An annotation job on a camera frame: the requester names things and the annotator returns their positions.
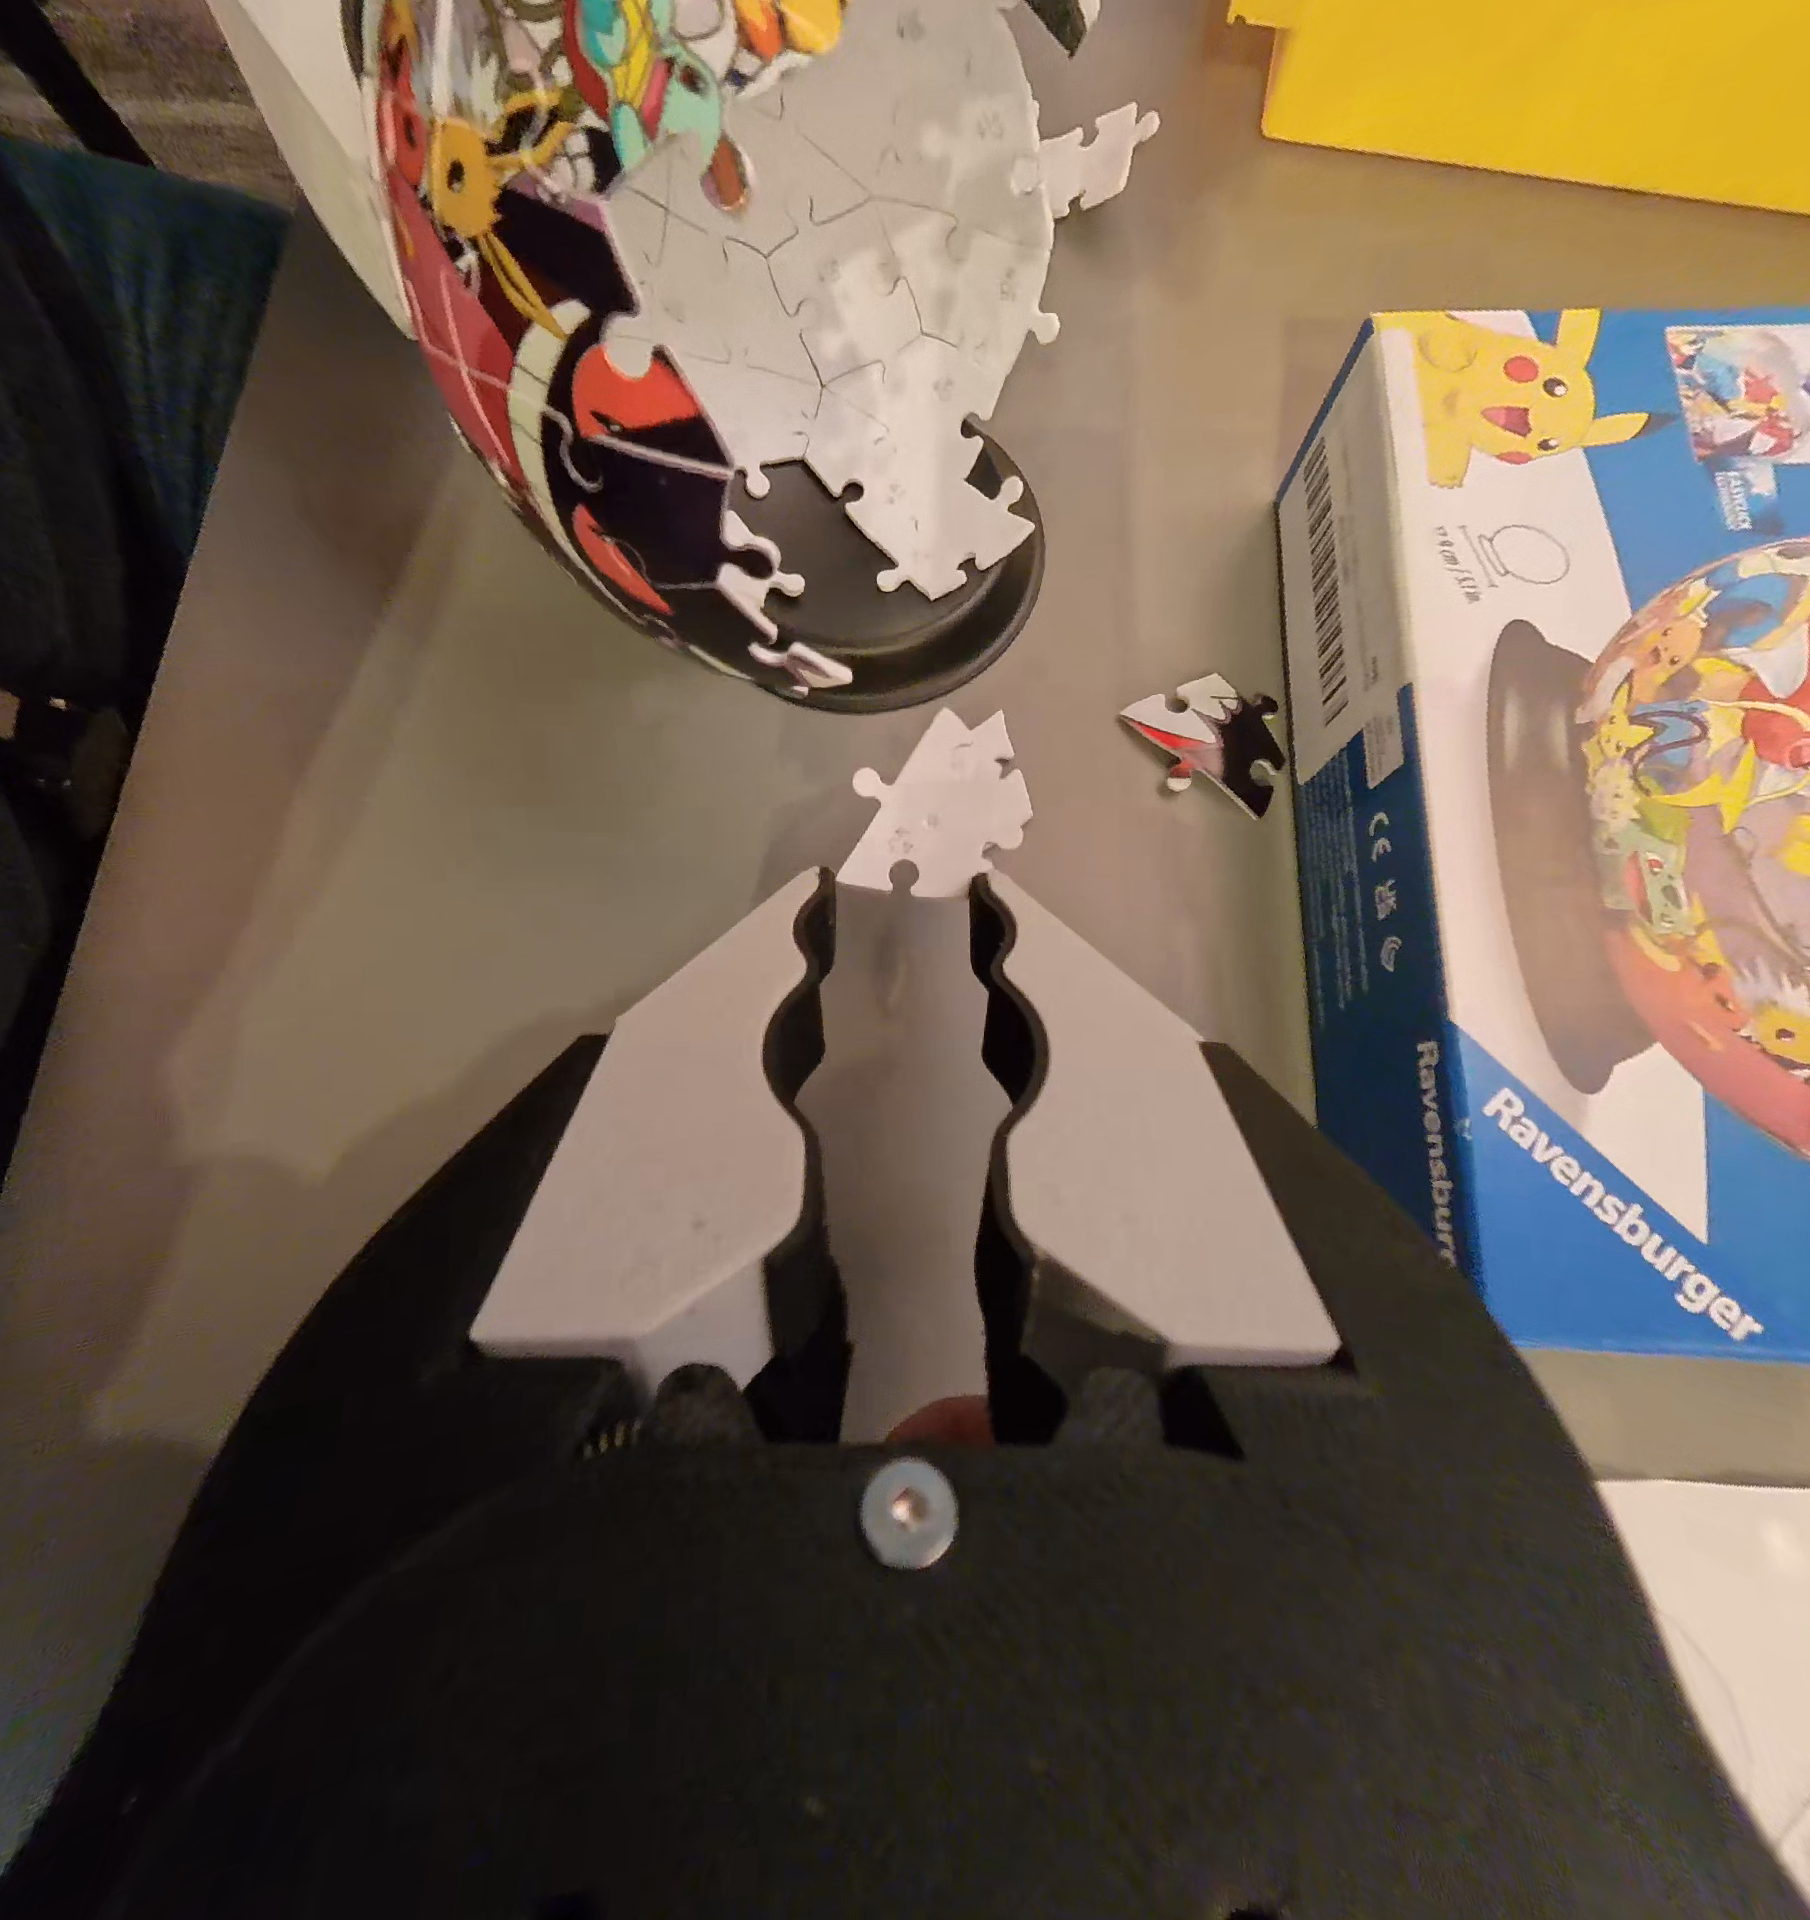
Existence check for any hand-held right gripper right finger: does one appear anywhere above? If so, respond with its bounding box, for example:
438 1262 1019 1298
969 874 1343 1438

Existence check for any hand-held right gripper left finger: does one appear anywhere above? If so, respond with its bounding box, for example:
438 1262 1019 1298
470 866 856 1441

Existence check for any colourful puzzle ball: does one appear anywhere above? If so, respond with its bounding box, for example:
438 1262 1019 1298
342 0 1075 698

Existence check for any white puzzle piece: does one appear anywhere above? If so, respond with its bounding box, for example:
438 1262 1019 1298
851 706 1033 900

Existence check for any black ball stand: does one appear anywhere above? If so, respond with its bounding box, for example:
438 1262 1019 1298
665 435 1049 716

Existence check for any blue puzzle box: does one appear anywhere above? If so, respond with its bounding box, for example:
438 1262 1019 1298
1271 307 1810 1367

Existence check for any black red puzzle piece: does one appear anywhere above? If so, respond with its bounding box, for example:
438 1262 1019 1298
1117 671 1287 820

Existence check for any yellow plastic bin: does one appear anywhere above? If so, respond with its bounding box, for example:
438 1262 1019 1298
1227 0 1810 226

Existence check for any white instruction sheet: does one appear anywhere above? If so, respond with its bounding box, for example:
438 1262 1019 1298
1595 1476 1810 1920

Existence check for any black strap with buckle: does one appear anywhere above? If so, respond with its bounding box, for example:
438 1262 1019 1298
0 665 131 842

